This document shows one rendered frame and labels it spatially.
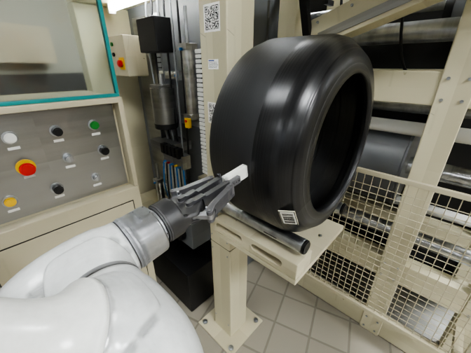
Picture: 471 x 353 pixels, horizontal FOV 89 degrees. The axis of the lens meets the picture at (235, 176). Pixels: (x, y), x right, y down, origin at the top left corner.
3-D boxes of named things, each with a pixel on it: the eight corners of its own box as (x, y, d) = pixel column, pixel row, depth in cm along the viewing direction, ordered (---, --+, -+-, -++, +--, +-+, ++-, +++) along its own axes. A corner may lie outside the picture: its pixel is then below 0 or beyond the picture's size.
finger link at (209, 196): (183, 201, 45) (187, 204, 44) (226, 176, 51) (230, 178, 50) (187, 218, 47) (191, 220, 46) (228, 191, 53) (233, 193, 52)
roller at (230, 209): (227, 206, 93) (219, 211, 90) (226, 196, 91) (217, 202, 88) (310, 249, 72) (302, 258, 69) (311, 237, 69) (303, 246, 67)
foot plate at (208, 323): (198, 323, 141) (198, 320, 140) (230, 294, 159) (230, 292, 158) (230, 357, 125) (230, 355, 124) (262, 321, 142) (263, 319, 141)
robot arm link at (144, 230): (105, 212, 39) (138, 195, 43) (123, 251, 44) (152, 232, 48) (130, 237, 34) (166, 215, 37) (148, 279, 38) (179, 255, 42)
